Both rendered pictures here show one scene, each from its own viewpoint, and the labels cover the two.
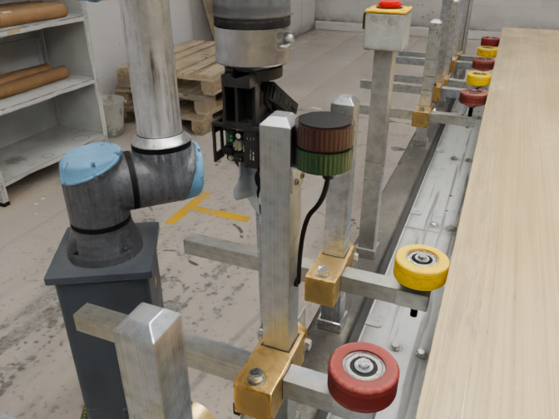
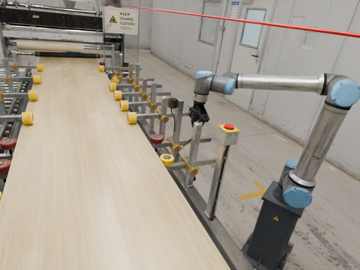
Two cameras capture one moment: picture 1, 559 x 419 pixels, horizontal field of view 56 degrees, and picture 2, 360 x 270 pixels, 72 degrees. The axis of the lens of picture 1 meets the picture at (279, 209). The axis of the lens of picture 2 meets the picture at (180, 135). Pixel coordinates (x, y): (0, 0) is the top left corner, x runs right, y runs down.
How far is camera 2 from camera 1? 1.85 m
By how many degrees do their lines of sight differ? 108
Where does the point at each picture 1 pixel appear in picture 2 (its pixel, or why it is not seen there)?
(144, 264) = (267, 197)
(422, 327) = not seen: hidden behind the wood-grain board
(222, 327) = not seen: outside the picture
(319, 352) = (182, 178)
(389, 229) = (218, 236)
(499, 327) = (141, 150)
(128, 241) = (277, 192)
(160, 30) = (312, 135)
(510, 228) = (155, 178)
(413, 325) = not seen: hidden behind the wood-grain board
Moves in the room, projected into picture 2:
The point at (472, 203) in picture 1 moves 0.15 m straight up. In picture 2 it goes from (173, 184) to (176, 158)
